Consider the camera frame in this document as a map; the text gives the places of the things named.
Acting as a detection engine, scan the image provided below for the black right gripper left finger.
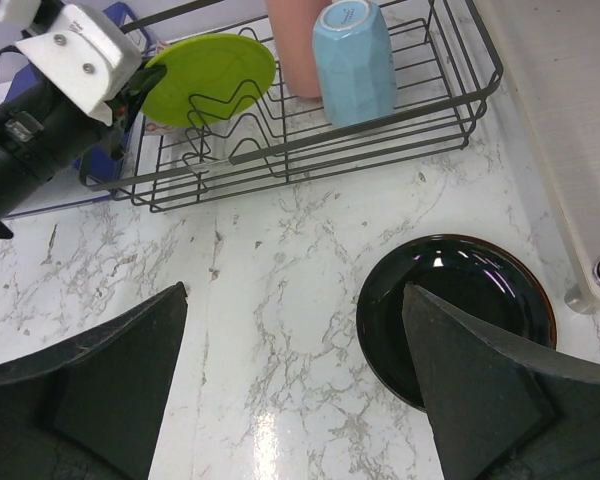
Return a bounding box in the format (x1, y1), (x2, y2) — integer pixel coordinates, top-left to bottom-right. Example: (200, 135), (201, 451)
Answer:
(0, 283), (188, 479)

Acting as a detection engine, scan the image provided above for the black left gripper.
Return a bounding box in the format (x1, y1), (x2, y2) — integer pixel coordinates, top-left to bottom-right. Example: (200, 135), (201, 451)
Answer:
(0, 80), (145, 235)

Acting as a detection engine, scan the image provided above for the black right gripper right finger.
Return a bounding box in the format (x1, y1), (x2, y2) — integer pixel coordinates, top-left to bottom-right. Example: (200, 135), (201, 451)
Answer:
(403, 286), (600, 479)

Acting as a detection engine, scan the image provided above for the black plate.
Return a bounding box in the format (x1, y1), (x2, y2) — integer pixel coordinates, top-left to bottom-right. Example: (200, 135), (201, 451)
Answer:
(356, 234), (557, 410)

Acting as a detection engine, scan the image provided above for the green plate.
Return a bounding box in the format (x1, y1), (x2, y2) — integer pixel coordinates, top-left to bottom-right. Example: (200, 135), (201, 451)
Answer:
(142, 33), (277, 127)

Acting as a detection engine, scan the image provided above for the light blue cup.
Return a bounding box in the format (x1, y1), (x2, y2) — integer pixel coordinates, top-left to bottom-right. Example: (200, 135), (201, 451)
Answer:
(312, 1), (397, 128)

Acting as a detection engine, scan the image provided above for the blue patterned bowl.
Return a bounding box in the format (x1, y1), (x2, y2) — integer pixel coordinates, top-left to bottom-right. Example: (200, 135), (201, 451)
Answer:
(144, 120), (175, 136)

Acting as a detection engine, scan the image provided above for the pink cup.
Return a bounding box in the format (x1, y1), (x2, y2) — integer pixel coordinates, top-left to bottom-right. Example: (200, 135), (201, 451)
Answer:
(266, 0), (332, 98)

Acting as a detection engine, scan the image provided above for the blue ring binder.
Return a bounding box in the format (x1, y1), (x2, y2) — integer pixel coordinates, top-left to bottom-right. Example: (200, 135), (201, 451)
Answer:
(0, 2), (156, 221)

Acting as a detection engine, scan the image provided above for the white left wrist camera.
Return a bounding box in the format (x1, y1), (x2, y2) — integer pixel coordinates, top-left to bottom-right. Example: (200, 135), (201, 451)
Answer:
(0, 0), (142, 126)

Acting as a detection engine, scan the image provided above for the black wire dish rack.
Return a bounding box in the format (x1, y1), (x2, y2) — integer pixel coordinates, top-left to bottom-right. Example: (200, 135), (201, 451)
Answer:
(84, 1), (503, 212)

